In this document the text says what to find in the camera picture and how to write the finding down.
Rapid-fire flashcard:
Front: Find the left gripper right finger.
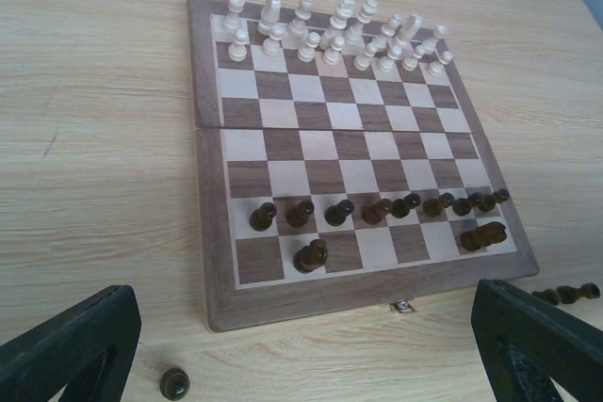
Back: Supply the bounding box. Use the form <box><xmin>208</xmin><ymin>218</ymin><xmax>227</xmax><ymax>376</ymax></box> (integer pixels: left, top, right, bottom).
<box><xmin>471</xmin><ymin>280</ymin><xmax>602</xmax><ymax>401</ymax></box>

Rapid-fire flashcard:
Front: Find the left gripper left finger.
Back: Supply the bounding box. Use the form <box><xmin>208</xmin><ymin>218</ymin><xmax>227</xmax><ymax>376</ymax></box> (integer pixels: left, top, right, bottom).
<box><xmin>1</xmin><ymin>285</ymin><xmax>141</xmax><ymax>401</ymax></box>

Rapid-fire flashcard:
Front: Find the dark pawn table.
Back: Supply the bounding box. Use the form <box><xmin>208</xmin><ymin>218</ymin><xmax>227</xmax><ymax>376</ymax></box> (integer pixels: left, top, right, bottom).
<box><xmin>159</xmin><ymin>367</ymin><xmax>190</xmax><ymax>401</ymax></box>
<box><xmin>531</xmin><ymin>289</ymin><xmax>561</xmax><ymax>306</ymax></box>
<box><xmin>324</xmin><ymin>199</ymin><xmax>354</xmax><ymax>227</ymax></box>
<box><xmin>422</xmin><ymin>192</ymin><xmax>455</xmax><ymax>217</ymax></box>
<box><xmin>249</xmin><ymin>201</ymin><xmax>277</xmax><ymax>232</ymax></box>
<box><xmin>361</xmin><ymin>199</ymin><xmax>393</xmax><ymax>226</ymax></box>
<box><xmin>391</xmin><ymin>193</ymin><xmax>421</xmax><ymax>218</ymax></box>

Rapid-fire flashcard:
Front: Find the dark piece front table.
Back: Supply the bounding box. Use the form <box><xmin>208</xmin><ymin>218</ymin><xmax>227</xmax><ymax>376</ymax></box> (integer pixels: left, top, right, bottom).
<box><xmin>293</xmin><ymin>239</ymin><xmax>328</xmax><ymax>273</ymax></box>
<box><xmin>557</xmin><ymin>282</ymin><xmax>601</xmax><ymax>304</ymax></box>

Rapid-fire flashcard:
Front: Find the dark piece table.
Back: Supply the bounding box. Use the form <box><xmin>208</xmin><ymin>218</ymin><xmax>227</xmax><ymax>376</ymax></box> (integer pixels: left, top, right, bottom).
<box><xmin>557</xmin><ymin>282</ymin><xmax>601</xmax><ymax>304</ymax></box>
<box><xmin>293</xmin><ymin>239</ymin><xmax>328</xmax><ymax>273</ymax></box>
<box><xmin>460</xmin><ymin>221</ymin><xmax>507</xmax><ymax>251</ymax></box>

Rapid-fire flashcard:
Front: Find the dark piece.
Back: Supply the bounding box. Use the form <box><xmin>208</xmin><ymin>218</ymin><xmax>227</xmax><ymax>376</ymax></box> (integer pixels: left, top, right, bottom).
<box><xmin>452</xmin><ymin>192</ymin><xmax>483</xmax><ymax>217</ymax></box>
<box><xmin>285</xmin><ymin>200</ymin><xmax>315</xmax><ymax>229</ymax></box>
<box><xmin>477</xmin><ymin>188</ymin><xmax>510</xmax><ymax>212</ymax></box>

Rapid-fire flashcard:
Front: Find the white pawn front row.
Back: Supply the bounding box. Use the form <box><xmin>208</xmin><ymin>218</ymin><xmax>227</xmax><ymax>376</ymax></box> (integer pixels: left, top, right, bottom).
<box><xmin>377</xmin><ymin>45</ymin><xmax>403</xmax><ymax>73</ymax></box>

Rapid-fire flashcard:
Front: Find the white pawn piece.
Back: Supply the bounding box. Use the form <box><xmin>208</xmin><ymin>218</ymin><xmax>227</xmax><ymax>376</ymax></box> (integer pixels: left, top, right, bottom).
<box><xmin>297</xmin><ymin>32</ymin><xmax>320</xmax><ymax>63</ymax></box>
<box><xmin>322</xmin><ymin>36</ymin><xmax>346</xmax><ymax>66</ymax></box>
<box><xmin>227</xmin><ymin>27</ymin><xmax>249</xmax><ymax>62</ymax></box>
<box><xmin>262</xmin><ymin>24</ymin><xmax>284</xmax><ymax>56</ymax></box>
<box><xmin>353</xmin><ymin>42</ymin><xmax>378</xmax><ymax>72</ymax></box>

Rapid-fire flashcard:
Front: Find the metal board clasp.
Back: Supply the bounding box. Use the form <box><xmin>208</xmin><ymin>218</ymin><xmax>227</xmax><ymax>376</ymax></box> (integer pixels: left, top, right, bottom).
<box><xmin>389</xmin><ymin>300</ymin><xmax>416</xmax><ymax>314</ymax></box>

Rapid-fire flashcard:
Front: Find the wooden chess board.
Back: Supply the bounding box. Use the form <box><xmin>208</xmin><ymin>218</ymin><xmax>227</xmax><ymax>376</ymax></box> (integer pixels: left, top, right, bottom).
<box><xmin>187</xmin><ymin>0</ymin><xmax>538</xmax><ymax>331</ymax></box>

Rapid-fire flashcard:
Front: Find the white knight piece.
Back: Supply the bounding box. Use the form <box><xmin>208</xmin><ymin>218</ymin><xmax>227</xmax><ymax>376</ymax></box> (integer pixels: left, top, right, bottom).
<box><xmin>391</xmin><ymin>13</ymin><xmax>423</xmax><ymax>47</ymax></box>
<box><xmin>257</xmin><ymin>0</ymin><xmax>282</xmax><ymax>36</ymax></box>

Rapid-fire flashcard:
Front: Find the white bishop piece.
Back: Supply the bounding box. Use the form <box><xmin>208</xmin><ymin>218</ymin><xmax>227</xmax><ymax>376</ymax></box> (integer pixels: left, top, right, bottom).
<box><xmin>286</xmin><ymin>0</ymin><xmax>315</xmax><ymax>38</ymax></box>
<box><xmin>373</xmin><ymin>13</ymin><xmax>402</xmax><ymax>51</ymax></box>

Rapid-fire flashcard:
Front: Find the white king piece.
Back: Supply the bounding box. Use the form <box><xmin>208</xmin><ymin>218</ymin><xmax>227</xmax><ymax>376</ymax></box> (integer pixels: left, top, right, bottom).
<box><xmin>344</xmin><ymin>0</ymin><xmax>378</xmax><ymax>45</ymax></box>

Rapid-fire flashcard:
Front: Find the white queen piece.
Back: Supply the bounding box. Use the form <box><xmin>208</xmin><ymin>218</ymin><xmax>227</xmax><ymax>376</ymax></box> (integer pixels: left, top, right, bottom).
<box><xmin>318</xmin><ymin>0</ymin><xmax>355</xmax><ymax>50</ymax></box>

